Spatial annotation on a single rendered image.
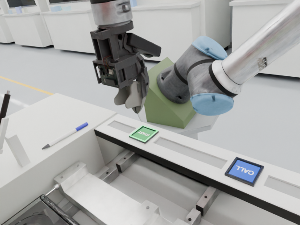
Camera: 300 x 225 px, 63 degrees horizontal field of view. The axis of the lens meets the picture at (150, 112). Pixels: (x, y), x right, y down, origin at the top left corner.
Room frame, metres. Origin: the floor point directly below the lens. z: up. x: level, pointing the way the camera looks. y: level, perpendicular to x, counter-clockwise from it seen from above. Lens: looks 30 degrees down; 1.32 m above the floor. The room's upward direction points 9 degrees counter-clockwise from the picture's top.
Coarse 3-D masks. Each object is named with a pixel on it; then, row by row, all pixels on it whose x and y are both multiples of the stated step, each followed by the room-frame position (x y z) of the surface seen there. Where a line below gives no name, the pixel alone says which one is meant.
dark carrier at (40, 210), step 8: (40, 200) 0.41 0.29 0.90; (32, 208) 0.39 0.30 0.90; (40, 208) 0.39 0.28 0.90; (48, 208) 0.38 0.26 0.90; (24, 216) 0.37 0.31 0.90; (32, 216) 0.37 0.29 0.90; (40, 216) 0.37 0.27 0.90; (48, 216) 0.36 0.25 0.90; (56, 216) 0.36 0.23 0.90; (16, 224) 0.36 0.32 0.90; (24, 224) 0.35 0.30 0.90; (32, 224) 0.35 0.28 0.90; (40, 224) 0.35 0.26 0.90; (48, 224) 0.34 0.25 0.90; (56, 224) 0.34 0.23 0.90; (64, 224) 0.34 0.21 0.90
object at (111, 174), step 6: (114, 168) 0.54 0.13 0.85; (102, 174) 0.52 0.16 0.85; (108, 174) 0.52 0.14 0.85; (114, 174) 0.53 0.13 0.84; (102, 180) 0.50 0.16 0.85; (108, 180) 0.51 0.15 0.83; (66, 204) 0.43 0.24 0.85; (72, 204) 0.43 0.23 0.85; (66, 210) 0.42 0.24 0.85; (72, 210) 0.42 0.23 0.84; (78, 210) 0.43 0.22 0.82; (72, 216) 0.42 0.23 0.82
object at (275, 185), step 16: (96, 128) 0.59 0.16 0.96; (112, 128) 0.58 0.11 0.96; (128, 128) 0.57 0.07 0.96; (160, 128) 0.54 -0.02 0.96; (144, 144) 0.48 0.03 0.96; (160, 144) 0.48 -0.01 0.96; (176, 144) 0.46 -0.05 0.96; (192, 144) 0.45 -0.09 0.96; (208, 144) 0.44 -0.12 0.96; (176, 160) 0.40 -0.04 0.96; (192, 160) 0.40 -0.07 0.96; (208, 160) 0.39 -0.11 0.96; (224, 160) 0.38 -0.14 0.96; (256, 160) 0.36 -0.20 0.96; (208, 176) 0.34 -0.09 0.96; (224, 176) 0.34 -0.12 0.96; (272, 176) 0.32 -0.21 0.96; (288, 176) 0.31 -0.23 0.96; (256, 192) 0.29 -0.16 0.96; (272, 192) 0.28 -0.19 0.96; (288, 192) 0.28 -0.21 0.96; (288, 208) 0.25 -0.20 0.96
